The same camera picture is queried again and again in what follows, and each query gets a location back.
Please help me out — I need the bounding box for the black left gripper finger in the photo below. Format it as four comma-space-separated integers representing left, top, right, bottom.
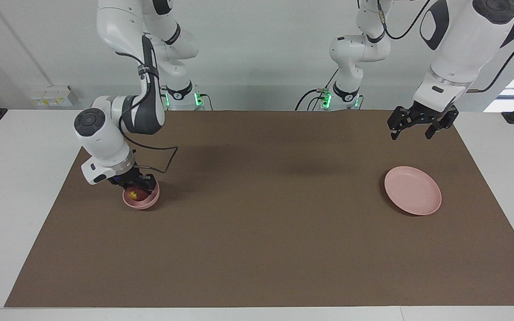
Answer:
387, 106, 414, 140
426, 107, 459, 140

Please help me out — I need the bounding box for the dark red apple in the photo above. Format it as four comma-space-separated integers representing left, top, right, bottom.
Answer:
125, 187, 149, 202

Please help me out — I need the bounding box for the pink bowl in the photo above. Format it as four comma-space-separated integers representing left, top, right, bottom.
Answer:
122, 177, 160, 210

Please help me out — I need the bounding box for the pink plate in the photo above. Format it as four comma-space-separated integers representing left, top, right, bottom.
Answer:
384, 166, 442, 216

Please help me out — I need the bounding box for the brown table mat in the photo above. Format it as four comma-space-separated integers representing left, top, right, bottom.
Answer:
4, 109, 514, 308

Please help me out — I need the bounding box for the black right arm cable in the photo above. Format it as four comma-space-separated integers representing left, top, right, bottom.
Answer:
114, 36, 179, 174

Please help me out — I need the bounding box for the white wall socket strip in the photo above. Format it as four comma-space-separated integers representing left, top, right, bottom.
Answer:
32, 86, 79, 108

